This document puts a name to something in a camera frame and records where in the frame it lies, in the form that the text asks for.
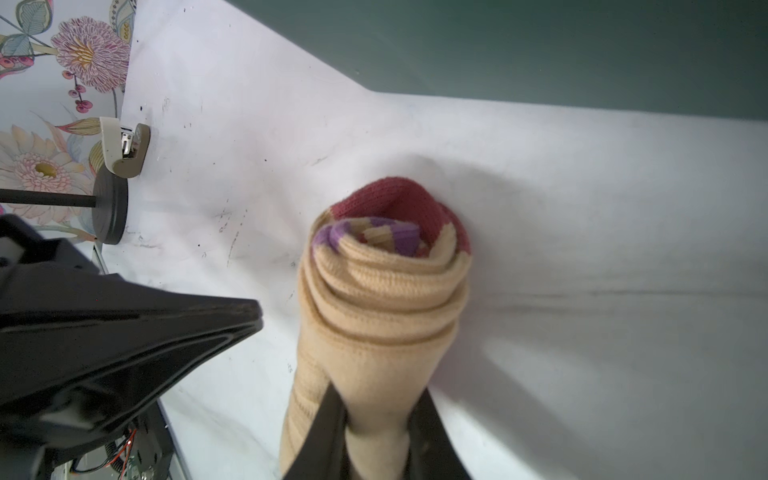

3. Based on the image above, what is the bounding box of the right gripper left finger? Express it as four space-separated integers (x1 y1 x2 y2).
284 384 348 480

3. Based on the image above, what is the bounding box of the green divided organizer tray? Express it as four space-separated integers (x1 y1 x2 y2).
238 0 767 120

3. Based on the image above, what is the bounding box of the black round stand base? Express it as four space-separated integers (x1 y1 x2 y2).
0 164 130 245

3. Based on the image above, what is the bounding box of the striped tan maroon purple sock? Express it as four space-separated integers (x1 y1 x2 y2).
279 177 472 479

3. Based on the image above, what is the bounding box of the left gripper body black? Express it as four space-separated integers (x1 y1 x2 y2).
1 214 99 274

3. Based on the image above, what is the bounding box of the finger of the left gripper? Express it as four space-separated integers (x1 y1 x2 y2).
1 264 263 432

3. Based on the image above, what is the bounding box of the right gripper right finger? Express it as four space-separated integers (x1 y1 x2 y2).
405 390 471 480

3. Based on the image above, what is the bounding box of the small beige block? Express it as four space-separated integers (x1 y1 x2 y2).
99 117 151 179

